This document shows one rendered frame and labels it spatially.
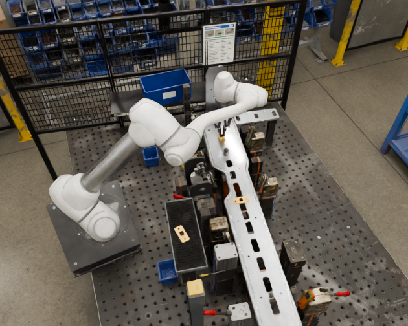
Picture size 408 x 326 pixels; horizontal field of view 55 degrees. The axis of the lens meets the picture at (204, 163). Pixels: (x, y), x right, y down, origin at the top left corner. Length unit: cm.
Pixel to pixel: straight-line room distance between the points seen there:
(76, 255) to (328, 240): 141
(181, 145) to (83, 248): 90
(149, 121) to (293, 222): 120
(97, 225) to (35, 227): 157
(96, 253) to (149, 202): 48
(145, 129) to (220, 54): 119
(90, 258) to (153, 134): 90
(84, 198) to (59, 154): 201
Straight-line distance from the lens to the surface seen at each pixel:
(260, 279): 189
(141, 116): 160
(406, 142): 395
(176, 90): 254
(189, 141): 165
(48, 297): 313
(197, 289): 169
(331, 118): 417
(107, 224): 193
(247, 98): 200
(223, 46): 265
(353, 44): 495
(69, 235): 221
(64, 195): 194
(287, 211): 246
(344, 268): 236
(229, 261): 183
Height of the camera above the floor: 272
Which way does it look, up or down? 50 degrees down
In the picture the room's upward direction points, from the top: straight up
